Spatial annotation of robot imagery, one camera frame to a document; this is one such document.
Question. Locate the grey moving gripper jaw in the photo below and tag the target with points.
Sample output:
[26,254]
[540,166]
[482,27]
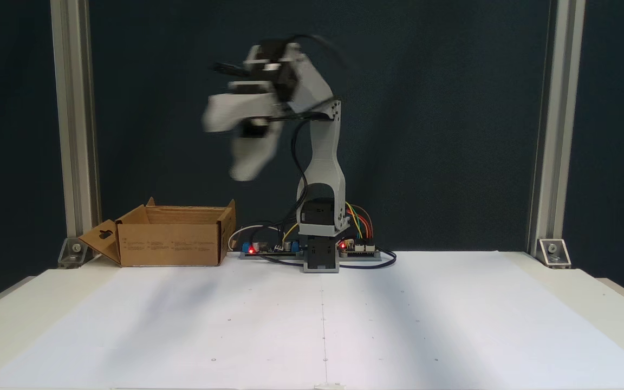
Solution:
[222,111]

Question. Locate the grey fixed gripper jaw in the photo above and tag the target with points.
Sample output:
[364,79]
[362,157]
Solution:
[252,157]

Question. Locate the circuit board with blue parts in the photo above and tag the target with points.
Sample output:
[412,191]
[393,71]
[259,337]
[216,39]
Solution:
[268,250]

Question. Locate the brown cardboard box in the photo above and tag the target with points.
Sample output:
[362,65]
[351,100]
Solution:
[171,244]

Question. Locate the aluminium frame post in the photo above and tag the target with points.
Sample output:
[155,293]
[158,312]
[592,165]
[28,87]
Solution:
[558,108]
[73,108]

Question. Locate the metal corner bracket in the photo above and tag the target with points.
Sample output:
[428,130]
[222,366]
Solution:
[554,253]
[72,253]

